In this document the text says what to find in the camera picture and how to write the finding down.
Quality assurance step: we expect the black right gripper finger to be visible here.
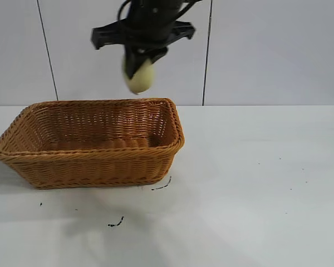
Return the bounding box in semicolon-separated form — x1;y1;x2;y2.
149;46;169;66
124;47;149;79

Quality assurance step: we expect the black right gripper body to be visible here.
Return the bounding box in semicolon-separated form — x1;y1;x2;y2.
91;0;198;53

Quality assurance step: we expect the pale yellow egg yolk pastry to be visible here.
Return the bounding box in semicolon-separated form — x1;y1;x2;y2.
121;54;157;96

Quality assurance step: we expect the brown woven wicker basket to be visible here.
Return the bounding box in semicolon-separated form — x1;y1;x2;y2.
0;97;186;190

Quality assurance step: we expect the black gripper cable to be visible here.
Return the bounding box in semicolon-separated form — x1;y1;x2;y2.
116;0;132;28

